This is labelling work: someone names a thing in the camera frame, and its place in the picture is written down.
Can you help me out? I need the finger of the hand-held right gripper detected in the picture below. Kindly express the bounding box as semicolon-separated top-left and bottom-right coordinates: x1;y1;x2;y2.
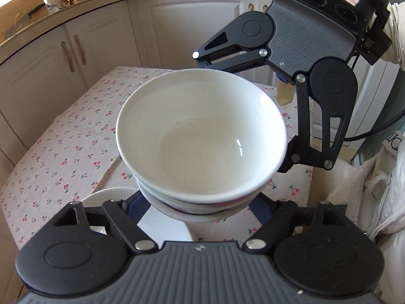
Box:
193;14;272;74
278;75;348;174

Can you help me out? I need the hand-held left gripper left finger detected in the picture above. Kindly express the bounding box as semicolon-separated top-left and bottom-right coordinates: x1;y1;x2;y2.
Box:
54;191;158;252

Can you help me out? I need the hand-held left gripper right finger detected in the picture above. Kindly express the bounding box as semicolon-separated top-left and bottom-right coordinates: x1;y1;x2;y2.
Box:
242;194;350;252

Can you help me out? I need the white fruit-print plate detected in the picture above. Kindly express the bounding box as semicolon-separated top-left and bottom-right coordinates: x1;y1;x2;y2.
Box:
79;187;194;243

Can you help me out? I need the white bowl with pink flowers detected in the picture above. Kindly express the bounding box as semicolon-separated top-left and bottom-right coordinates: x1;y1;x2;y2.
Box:
148;196;254;225
137;179;265;215

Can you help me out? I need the plain white bowl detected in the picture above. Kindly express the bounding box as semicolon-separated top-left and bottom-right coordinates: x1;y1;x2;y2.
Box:
115;68;289;206

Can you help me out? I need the person's right forearm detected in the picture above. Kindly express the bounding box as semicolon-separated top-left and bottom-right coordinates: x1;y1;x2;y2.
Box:
378;2;405;70

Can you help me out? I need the person's right hand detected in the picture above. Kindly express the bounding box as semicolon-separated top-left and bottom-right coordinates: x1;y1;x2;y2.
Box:
278;81;296;106

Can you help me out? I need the white kitchen cabinet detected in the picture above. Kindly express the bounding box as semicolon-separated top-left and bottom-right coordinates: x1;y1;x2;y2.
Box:
0;0;317;184

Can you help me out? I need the white jacket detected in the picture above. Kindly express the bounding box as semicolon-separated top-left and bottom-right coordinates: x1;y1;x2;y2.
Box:
350;128;405;304

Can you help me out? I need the cherry-print tablecloth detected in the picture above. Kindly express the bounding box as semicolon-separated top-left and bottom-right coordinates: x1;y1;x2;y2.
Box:
0;66;314;248

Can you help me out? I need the beige kitchen countertop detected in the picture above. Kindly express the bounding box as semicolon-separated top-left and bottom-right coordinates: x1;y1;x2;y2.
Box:
0;0;269;65

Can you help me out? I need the wooden cutting board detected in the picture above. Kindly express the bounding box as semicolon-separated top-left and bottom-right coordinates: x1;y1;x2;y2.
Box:
0;0;49;37

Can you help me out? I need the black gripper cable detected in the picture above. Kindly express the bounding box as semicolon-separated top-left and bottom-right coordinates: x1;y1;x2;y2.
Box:
343;54;405;143

